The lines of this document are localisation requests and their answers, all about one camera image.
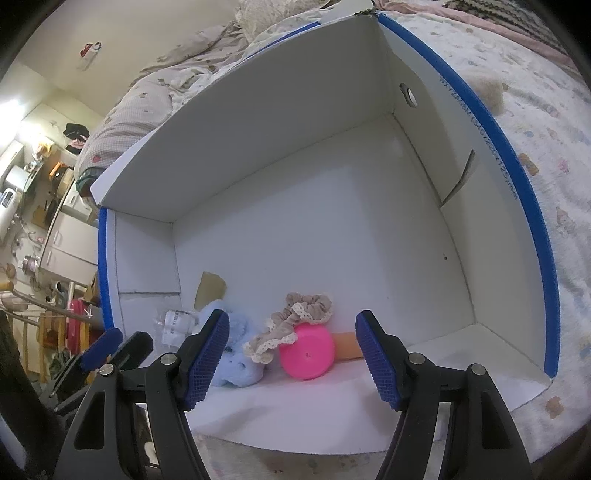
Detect brown paper piece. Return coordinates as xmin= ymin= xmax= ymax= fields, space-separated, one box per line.
xmin=194 ymin=271 xmax=228 ymax=311

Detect white fluffy scrunchie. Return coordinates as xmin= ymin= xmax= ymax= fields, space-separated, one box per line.
xmin=154 ymin=308 xmax=205 ymax=347

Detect green bed frame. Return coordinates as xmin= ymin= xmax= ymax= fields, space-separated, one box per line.
xmin=76 ymin=168 xmax=100 ymax=198

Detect blue and white cardboard box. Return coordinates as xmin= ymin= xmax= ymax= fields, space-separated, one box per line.
xmin=90 ymin=2 xmax=561 ymax=455

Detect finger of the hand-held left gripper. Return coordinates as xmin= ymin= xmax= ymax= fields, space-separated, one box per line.
xmin=48 ymin=327 xmax=124 ymax=407
xmin=108 ymin=331 xmax=154 ymax=370

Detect red pink cloth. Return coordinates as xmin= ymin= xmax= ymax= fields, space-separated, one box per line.
xmin=67 ymin=299 xmax=100 ymax=343

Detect grey printed quilt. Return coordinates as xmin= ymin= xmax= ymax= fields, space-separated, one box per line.
xmin=74 ymin=18 xmax=252 ymax=186

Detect pink blanket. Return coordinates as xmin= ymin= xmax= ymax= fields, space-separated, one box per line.
xmin=374 ymin=0 xmax=583 ymax=71

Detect white floor cabinet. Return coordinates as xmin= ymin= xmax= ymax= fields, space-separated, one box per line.
xmin=39 ymin=215 xmax=99 ymax=288

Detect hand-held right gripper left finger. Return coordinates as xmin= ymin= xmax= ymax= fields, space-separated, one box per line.
xmin=53 ymin=309 xmax=230 ymax=480

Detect tan fluffy pom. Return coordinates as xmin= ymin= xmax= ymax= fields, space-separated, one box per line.
xmin=462 ymin=74 xmax=507 ymax=114

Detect beige lace scrunchie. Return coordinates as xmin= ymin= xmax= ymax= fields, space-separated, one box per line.
xmin=243 ymin=292 xmax=334 ymax=368

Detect dark hanging clothes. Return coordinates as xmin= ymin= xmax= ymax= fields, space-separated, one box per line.
xmin=63 ymin=122 xmax=96 ymax=140

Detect red white wall hook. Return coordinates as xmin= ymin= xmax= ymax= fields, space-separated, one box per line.
xmin=76 ymin=41 xmax=103 ymax=71

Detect crochet knit blanket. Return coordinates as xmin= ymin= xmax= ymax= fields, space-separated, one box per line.
xmin=442 ymin=0 xmax=574 ymax=52

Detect peach soft cylinder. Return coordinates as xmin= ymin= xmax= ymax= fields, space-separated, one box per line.
xmin=334 ymin=331 xmax=365 ymax=361

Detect light blue plush toy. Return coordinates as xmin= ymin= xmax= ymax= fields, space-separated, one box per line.
xmin=194 ymin=299 xmax=265 ymax=387

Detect metal rod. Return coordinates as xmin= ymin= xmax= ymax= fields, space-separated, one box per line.
xmin=0 ymin=285 xmax=94 ymax=325

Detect cream lace pillow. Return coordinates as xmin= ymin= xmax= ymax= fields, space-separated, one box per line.
xmin=235 ymin=0 xmax=325 ymax=43

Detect pink round plastic lid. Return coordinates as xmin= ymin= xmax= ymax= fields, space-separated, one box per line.
xmin=278 ymin=323 xmax=335 ymax=380

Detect yellow wooden chair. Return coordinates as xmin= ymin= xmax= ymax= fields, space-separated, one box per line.
xmin=22 ymin=314 xmax=66 ymax=380

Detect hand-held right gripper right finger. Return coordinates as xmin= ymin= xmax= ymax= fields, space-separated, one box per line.
xmin=355 ymin=310 xmax=532 ymax=480

